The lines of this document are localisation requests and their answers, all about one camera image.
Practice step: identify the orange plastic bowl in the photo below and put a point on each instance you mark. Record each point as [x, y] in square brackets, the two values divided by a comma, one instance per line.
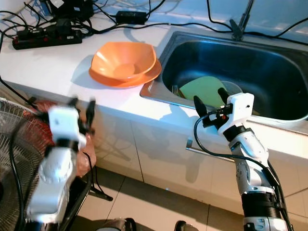
[120, 55]

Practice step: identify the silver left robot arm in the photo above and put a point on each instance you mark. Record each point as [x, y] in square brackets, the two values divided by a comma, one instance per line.
[55, 183]

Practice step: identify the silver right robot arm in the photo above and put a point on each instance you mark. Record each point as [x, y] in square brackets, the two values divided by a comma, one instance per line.
[250, 154]

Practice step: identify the white kitchen cabinet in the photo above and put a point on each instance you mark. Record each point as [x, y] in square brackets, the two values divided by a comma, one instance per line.
[154, 144]

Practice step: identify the clear plastic bowl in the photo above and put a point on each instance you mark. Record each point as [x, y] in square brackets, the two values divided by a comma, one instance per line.
[238, 86]

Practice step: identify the green plastic plate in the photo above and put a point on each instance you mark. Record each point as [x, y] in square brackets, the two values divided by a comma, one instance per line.
[202, 89]

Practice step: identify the stainless steel sink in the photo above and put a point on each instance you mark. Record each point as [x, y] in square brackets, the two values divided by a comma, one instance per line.
[269, 62]

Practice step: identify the orange plastic plate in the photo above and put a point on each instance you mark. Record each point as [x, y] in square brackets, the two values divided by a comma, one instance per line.
[149, 79]

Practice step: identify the dark metal faucet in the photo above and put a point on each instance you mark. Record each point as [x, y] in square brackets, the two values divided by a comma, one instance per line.
[237, 30]

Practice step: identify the black power strip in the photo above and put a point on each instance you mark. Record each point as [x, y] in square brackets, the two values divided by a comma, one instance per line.
[45, 41]

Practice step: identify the black charger block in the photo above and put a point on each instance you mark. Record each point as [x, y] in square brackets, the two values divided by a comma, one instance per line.
[70, 8]

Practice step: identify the black power adapter brick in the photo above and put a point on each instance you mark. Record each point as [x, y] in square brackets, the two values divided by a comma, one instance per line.
[131, 17]

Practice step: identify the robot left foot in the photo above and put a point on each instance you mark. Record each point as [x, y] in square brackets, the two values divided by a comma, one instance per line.
[115, 224]

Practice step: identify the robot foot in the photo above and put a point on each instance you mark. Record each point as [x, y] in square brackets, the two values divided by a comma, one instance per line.
[186, 226]
[115, 224]

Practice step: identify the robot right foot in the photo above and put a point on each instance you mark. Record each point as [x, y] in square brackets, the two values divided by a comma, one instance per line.
[186, 226]

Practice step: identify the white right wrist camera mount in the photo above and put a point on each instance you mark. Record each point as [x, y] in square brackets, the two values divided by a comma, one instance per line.
[240, 106]

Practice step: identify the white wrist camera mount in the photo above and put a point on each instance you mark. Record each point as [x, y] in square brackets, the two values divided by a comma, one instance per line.
[240, 106]
[67, 125]

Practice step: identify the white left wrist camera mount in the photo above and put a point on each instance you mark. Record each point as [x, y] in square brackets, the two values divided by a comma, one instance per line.
[67, 125]

